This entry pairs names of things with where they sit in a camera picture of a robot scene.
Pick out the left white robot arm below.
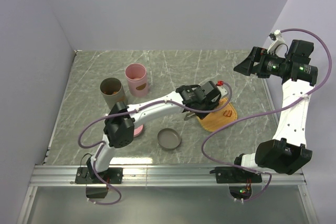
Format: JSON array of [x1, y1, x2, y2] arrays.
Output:
[[77, 81, 228, 183]]

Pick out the metal tongs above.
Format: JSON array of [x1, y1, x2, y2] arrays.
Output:
[[183, 112, 196, 121]]

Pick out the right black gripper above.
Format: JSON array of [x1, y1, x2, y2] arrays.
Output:
[[233, 46, 289, 79]]

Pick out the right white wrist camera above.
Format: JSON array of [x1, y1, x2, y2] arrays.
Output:
[[267, 29, 287, 54]]

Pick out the pink round lid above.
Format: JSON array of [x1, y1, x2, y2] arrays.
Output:
[[133, 125, 144, 137]]

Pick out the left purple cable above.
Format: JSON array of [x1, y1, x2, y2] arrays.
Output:
[[78, 81, 233, 206]]

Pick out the grey cylindrical container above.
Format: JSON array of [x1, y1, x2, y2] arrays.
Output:
[[100, 78, 128, 110]]

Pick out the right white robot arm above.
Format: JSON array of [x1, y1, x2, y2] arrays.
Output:
[[232, 39, 318, 182]]

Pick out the aluminium mounting rail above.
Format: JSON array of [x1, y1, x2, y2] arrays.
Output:
[[18, 164, 318, 223]]

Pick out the purple cable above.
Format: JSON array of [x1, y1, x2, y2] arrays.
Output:
[[78, 81, 233, 206], [202, 27, 333, 203]]

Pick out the woven bamboo tray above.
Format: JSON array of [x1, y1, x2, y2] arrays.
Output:
[[197, 103, 238, 132]]

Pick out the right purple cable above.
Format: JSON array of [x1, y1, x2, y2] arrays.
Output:
[[202, 27, 333, 203]]

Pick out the grey round lid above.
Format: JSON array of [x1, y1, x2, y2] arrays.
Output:
[[157, 128, 181, 150]]

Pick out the pink cylindrical container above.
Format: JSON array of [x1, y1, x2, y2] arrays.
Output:
[[125, 63, 149, 98]]

